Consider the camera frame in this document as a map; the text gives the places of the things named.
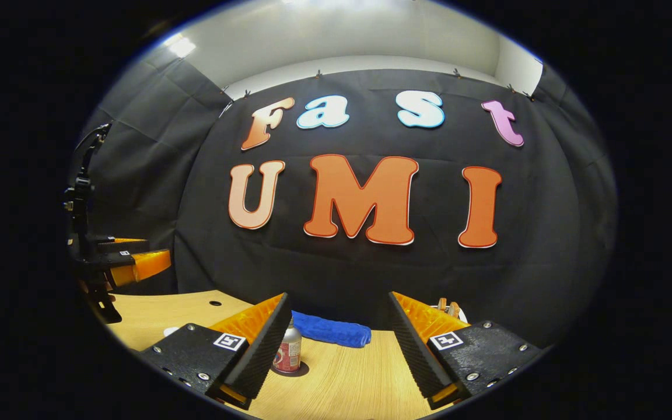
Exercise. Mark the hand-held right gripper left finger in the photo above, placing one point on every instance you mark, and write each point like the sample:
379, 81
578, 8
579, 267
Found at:
263, 356

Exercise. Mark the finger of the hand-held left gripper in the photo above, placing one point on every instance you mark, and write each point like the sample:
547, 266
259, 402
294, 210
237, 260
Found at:
143, 265
129, 245

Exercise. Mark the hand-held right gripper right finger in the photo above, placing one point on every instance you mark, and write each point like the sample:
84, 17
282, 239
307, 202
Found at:
412, 356

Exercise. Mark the silver water bottle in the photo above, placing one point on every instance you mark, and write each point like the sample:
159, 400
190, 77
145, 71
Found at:
288, 350

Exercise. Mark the black round coaster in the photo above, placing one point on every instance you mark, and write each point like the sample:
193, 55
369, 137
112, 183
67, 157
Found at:
304, 369

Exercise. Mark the toast slice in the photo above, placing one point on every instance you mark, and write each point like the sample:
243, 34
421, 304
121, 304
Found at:
442, 306
454, 309

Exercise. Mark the white toaster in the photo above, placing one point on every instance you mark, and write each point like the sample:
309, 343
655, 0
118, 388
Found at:
463, 315

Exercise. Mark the blue towel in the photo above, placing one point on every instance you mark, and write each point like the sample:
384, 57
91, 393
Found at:
330, 331

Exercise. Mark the black backdrop cloth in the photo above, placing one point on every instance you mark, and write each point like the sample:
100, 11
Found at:
546, 262

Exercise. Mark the ceiling light panel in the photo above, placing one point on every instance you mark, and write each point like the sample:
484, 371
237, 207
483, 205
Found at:
180, 46

